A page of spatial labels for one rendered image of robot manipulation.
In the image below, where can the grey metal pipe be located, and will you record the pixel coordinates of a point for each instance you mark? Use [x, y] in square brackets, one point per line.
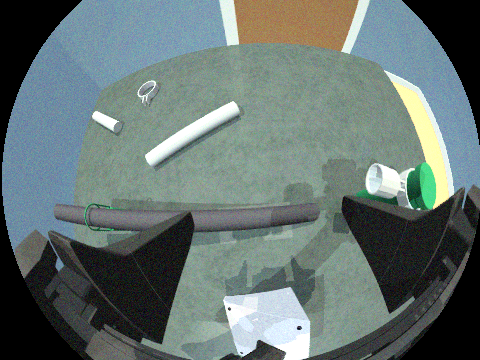
[227, 220]

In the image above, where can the white faceted cup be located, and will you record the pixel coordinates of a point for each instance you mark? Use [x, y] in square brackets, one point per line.
[386, 182]

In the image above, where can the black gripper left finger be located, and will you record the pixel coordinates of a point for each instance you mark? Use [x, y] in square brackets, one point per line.
[138, 276]

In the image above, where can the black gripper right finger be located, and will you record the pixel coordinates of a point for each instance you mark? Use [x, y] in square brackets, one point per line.
[399, 243]

